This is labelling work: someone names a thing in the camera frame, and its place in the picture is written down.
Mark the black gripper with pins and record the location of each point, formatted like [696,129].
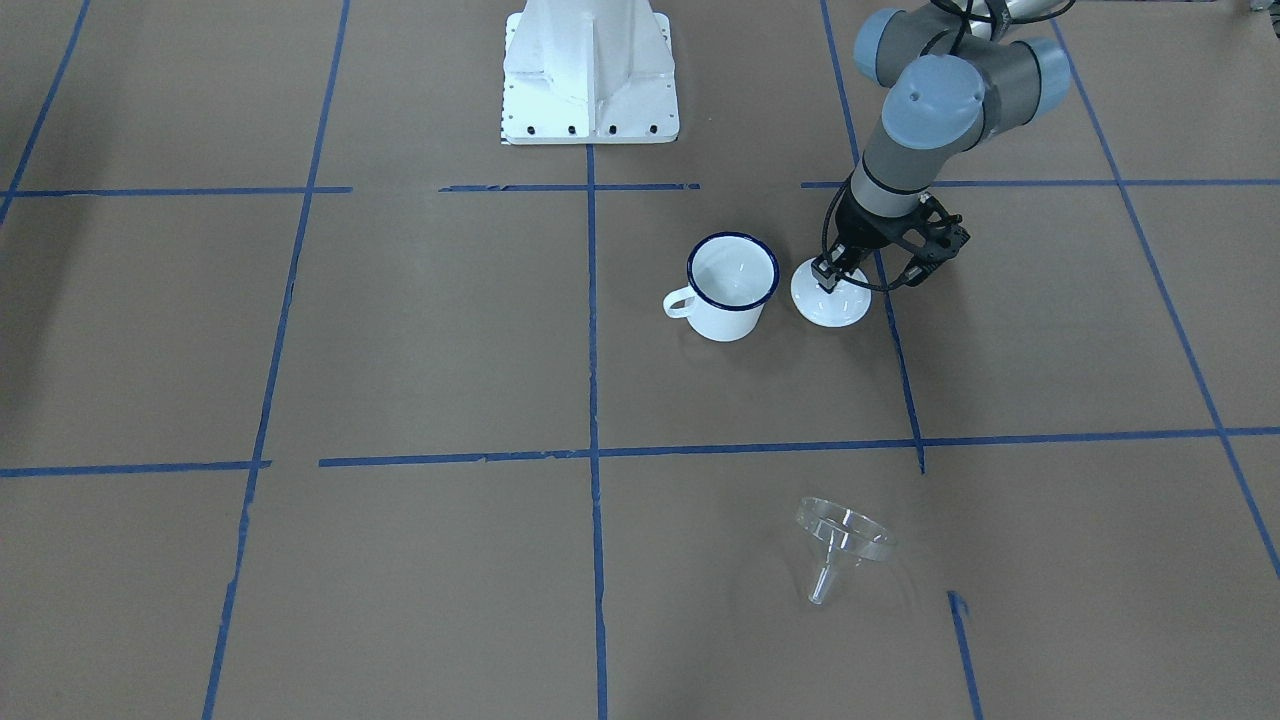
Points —
[860,231]

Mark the clear plastic funnel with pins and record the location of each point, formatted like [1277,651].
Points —
[842,538]

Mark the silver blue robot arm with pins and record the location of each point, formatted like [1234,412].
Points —
[954,80]

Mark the white enamel cup blue rim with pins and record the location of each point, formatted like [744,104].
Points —
[730,277]

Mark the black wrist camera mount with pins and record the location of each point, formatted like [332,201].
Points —
[932,235]

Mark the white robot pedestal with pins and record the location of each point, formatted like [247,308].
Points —
[579,72]

